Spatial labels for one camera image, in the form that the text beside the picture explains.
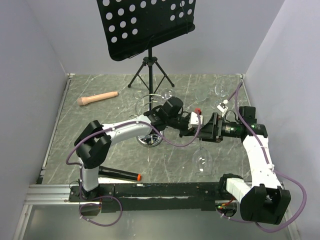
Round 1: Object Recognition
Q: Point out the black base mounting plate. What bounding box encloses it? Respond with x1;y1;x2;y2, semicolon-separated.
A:
67;174;248;214

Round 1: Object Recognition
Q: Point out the black perforated music stand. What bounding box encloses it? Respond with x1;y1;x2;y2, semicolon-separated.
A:
96;0;196;97

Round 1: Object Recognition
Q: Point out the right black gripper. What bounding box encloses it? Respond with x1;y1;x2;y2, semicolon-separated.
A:
194;112;241;143

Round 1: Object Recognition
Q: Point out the black microphone orange end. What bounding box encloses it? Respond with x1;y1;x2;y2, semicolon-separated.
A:
98;166;142;182

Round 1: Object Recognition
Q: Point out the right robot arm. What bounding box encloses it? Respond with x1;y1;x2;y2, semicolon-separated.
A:
198;106;291;225

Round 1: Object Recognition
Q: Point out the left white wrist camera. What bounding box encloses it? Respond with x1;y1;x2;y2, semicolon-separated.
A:
188;108;204;130

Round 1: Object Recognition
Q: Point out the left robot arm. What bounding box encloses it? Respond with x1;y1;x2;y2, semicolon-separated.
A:
73;97;203;201

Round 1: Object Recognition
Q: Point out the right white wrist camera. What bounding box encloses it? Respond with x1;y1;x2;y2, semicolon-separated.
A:
217;99;229;117

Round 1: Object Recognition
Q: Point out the chrome wine glass rack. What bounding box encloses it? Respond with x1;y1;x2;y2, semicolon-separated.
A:
129;90;165;148

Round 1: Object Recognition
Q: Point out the aluminium frame rail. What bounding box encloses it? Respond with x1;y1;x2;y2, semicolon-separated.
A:
12;73;76;240

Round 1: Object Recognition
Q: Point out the beige microphone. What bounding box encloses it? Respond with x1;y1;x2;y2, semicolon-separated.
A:
76;91;119;106

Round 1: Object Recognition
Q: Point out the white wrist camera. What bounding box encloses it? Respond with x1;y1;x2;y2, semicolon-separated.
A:
217;99;229;117
188;108;204;130

